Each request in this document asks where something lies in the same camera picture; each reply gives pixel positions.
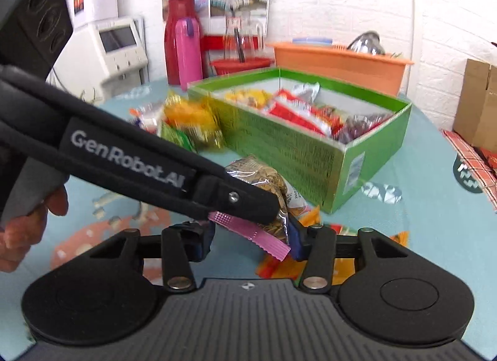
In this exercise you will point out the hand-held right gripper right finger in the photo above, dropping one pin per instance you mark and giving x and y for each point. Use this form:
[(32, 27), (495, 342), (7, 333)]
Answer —
[(297, 240)]

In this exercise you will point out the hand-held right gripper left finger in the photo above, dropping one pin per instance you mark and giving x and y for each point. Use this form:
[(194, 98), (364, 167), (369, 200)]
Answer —
[(202, 242)]

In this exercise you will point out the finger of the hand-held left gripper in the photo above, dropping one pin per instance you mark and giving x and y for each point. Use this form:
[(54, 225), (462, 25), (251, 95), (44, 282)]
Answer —
[(240, 200)]

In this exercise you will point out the orange snack packet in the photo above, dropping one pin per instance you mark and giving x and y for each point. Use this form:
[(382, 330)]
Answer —
[(279, 268)]

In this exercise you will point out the nut packet with pink seal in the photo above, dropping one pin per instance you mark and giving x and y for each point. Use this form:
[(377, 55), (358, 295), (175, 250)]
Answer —
[(268, 178)]

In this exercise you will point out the green snack packet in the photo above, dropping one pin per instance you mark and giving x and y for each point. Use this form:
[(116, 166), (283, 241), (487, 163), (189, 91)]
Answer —
[(176, 138)]

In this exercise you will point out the green cardboard box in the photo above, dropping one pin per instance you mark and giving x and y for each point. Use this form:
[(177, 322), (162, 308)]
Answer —
[(287, 151)]

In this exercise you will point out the crinkly yellow orange packet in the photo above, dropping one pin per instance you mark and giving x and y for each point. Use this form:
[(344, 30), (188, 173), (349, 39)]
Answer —
[(190, 116)]

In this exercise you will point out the yellow snack packet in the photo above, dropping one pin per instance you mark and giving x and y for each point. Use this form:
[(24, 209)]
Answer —
[(248, 98)]

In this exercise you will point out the large red snack packet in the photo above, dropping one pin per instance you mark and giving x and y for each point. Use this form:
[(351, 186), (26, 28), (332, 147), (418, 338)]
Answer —
[(299, 112)]

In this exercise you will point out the clear bag of dark dates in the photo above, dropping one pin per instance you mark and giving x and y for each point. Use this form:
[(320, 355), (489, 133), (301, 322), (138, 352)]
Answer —
[(361, 127)]

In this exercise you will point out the person's left hand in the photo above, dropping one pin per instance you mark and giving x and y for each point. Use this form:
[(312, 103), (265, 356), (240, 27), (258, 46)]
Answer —
[(23, 237)]

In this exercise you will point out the white appliance with screen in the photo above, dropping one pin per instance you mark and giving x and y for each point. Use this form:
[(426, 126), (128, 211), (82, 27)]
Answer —
[(112, 58)]

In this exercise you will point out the pink bottle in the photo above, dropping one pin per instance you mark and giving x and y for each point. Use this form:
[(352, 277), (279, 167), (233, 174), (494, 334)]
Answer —
[(188, 58)]

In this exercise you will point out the red plastic basin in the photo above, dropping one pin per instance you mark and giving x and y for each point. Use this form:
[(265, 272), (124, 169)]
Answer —
[(240, 66)]

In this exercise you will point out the teal printed tablecloth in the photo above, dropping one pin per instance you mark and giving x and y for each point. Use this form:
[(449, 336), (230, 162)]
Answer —
[(427, 198)]

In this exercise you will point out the red thermos jug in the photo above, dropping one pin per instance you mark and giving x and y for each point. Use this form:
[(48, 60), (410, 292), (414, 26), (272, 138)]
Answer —
[(174, 11)]

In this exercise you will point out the dark stirring spoon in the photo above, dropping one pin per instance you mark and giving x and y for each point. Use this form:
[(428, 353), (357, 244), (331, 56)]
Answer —
[(240, 48)]

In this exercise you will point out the glass pitcher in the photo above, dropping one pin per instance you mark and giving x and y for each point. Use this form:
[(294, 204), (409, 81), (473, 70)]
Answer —
[(248, 39)]

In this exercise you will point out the orange plastic basket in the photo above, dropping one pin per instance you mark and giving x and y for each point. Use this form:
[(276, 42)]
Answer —
[(337, 68)]

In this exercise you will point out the blue lid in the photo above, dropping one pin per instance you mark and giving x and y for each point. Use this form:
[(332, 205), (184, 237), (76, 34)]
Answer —
[(312, 40)]

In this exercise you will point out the red plaid cloth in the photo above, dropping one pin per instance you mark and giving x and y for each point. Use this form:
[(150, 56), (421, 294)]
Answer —
[(477, 163)]

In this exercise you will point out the steel bowl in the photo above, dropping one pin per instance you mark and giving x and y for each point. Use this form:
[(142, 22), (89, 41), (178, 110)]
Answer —
[(367, 43)]

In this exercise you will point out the brown cardboard box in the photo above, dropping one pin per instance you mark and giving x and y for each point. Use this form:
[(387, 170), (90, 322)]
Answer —
[(475, 105)]

